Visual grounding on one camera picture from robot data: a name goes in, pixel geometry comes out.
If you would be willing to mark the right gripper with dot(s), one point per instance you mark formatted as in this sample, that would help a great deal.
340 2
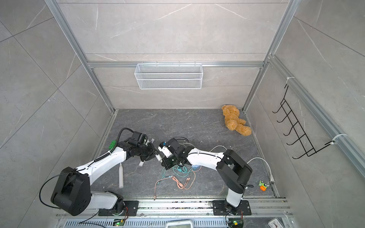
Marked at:
167 163

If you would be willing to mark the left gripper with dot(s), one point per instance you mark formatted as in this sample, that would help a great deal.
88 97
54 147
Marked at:
154 152

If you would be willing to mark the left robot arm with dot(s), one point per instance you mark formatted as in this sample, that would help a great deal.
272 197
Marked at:
72 192

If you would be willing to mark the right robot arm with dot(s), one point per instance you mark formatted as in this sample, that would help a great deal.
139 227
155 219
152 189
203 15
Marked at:
234 171

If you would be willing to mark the blue power strip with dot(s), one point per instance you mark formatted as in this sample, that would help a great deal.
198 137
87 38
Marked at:
196 167

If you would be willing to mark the green toy block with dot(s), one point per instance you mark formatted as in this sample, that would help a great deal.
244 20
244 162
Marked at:
112 144

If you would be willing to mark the brown teddy bear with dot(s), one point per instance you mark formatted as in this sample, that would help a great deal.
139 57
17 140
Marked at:
233 122

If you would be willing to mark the orange green toy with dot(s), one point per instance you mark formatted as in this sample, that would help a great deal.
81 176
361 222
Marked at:
263 186

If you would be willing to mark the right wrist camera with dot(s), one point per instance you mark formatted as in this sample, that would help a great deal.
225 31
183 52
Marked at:
163 148

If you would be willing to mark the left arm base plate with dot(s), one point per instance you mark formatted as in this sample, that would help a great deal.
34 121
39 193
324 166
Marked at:
121 208

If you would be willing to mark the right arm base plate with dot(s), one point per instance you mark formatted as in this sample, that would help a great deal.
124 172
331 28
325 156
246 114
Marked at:
222 207

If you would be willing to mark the white wire mesh basket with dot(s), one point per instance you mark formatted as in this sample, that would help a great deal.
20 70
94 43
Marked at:
169 76

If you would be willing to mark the black wall hook rack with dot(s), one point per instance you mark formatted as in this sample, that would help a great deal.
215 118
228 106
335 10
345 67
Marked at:
297 129

